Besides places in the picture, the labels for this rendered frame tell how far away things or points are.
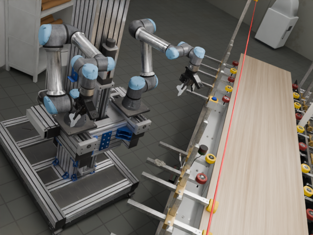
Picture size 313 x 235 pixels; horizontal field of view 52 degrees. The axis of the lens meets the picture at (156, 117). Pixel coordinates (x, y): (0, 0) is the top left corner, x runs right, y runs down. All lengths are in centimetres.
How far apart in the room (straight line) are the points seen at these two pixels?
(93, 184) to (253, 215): 140
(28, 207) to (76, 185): 44
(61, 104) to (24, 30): 227
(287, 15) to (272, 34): 52
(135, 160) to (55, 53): 188
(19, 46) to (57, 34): 240
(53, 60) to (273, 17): 677
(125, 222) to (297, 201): 145
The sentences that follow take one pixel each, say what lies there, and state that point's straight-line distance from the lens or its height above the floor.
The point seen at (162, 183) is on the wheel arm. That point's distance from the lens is 208.
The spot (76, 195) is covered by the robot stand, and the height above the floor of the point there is 21.
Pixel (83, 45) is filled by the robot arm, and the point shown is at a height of 163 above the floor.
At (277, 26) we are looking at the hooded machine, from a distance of 821.
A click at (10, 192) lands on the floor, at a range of 313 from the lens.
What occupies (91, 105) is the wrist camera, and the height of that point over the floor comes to 147.
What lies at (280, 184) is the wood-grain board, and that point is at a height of 90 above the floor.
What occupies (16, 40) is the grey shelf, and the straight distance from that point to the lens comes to 434.
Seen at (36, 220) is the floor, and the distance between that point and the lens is 296.
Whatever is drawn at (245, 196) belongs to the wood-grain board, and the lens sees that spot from 238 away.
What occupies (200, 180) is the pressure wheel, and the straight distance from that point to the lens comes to 229.
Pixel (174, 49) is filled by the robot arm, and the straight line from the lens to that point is 207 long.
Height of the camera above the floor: 246
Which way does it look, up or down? 35 degrees down
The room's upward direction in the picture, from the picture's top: 19 degrees clockwise
